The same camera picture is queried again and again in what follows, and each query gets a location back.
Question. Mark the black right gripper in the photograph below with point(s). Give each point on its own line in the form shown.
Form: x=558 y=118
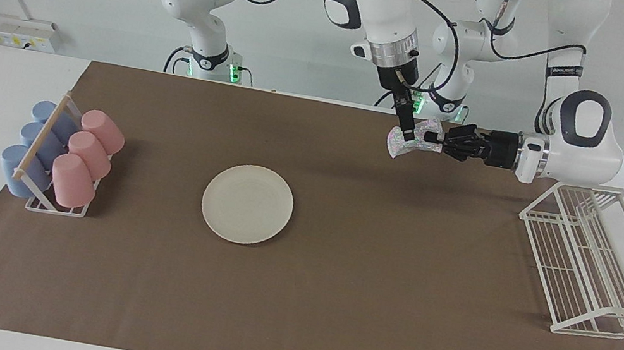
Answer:
x=397 y=87

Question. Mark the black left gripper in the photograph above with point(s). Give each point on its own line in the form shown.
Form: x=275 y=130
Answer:
x=496 y=150

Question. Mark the pink plastic cup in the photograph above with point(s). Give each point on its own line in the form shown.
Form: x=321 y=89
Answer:
x=73 y=182
x=104 y=132
x=91 y=155

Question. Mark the blue plastic cup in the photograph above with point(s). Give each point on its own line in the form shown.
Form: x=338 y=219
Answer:
x=11 y=167
x=44 y=112
x=32 y=133

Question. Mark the white wall socket box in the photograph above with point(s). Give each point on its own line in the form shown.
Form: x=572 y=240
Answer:
x=27 y=34

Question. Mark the round cream plate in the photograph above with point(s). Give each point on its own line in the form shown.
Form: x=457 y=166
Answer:
x=247 y=204

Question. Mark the patterned cleaning cloth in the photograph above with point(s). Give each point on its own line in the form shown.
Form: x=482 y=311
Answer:
x=399 y=145

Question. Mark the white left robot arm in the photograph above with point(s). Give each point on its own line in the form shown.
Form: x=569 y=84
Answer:
x=586 y=146

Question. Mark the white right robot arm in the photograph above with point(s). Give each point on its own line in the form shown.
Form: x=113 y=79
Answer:
x=380 y=7

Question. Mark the brown table mat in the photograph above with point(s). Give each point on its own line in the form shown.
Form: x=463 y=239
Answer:
x=288 y=312

